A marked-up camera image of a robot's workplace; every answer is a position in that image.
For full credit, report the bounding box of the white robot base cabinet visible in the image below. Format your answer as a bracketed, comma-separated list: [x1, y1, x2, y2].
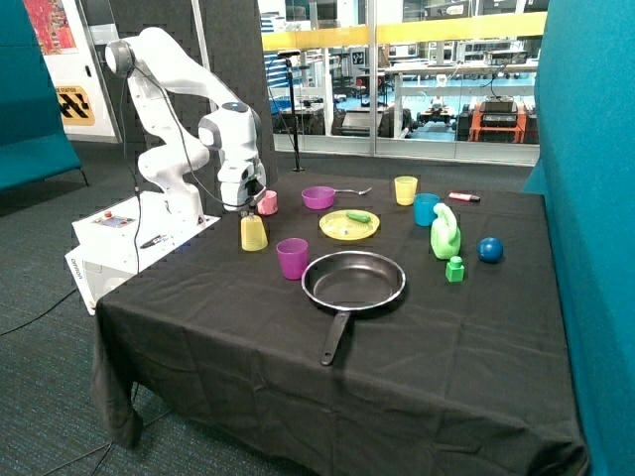
[65, 191, 218, 314]

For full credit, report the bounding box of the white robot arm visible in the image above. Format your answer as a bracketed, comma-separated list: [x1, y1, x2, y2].
[105, 27, 267, 223]

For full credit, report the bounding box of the purple plastic cup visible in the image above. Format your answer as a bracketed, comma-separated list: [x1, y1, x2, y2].
[276, 238, 309, 281]

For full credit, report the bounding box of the teal partition wall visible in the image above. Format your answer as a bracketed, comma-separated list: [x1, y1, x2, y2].
[525, 1, 634, 475]

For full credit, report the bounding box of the purple plastic bowl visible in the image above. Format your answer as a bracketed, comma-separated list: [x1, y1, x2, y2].
[301, 185, 336, 210]

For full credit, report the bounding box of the blue ball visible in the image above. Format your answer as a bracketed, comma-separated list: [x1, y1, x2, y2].
[477, 237, 504, 264]

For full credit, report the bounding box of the upside-down yellow cup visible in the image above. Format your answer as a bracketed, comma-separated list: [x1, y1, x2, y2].
[240, 214, 269, 252]

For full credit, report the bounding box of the black pen on cabinet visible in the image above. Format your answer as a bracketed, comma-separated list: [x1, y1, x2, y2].
[141, 235, 168, 249]

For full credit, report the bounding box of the red wall poster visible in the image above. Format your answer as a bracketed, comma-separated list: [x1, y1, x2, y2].
[23, 0, 77, 56]

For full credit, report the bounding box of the upright yellow cup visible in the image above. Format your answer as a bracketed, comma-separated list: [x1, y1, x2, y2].
[394, 176, 418, 206]

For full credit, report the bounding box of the yellow plastic plate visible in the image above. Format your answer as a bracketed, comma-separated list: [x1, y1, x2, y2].
[318, 209, 380, 241]

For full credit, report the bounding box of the green toy block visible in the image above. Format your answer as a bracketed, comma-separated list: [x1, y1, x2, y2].
[445, 256, 465, 283]

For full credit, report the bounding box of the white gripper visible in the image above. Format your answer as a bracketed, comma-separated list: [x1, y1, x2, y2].
[217, 158, 267, 218]

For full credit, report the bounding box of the green toy cucumber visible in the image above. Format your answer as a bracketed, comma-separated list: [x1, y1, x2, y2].
[346, 210, 372, 223]

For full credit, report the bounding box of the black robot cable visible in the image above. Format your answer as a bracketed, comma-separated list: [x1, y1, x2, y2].
[0, 63, 249, 338]

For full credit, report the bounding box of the blue plastic cup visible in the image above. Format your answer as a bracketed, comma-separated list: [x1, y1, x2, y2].
[413, 192, 440, 227]

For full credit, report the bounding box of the pink white mug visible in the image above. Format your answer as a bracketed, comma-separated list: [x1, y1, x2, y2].
[257, 189, 278, 216]

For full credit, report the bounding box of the pink highlighter marker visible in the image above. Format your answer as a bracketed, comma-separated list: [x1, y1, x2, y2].
[447, 192, 481, 203]

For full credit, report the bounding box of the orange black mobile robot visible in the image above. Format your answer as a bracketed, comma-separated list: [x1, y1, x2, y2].
[455, 96, 539, 145]

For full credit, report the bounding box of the black frying pan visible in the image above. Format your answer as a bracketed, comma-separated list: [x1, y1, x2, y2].
[301, 251, 407, 367]

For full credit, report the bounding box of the white lab workbench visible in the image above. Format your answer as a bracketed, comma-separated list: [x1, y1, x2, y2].
[377, 59, 538, 142]

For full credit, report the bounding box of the black tripod stand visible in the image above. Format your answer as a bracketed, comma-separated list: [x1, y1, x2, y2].
[277, 49, 304, 173]

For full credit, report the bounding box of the teal sofa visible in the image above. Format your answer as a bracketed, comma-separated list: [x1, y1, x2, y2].
[1, 1, 82, 191]

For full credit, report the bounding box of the yellow black station sign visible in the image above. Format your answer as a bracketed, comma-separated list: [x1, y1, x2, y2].
[56, 85, 95, 127]

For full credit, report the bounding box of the black tablecloth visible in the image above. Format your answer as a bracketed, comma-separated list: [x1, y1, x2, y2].
[91, 177, 590, 475]

